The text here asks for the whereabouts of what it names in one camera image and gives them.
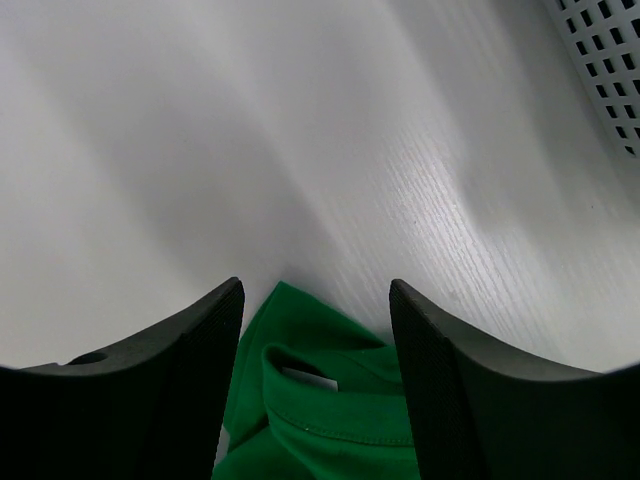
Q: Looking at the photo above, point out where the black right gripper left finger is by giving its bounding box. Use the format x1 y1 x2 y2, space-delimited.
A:
1 277 245 479

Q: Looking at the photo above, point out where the white plastic basket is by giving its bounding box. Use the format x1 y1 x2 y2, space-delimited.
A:
543 0 640 159

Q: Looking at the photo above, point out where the green t shirt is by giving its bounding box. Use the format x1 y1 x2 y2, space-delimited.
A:
212 282 420 479

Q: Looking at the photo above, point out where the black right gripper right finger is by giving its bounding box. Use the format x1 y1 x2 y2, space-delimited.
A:
389 279 639 479

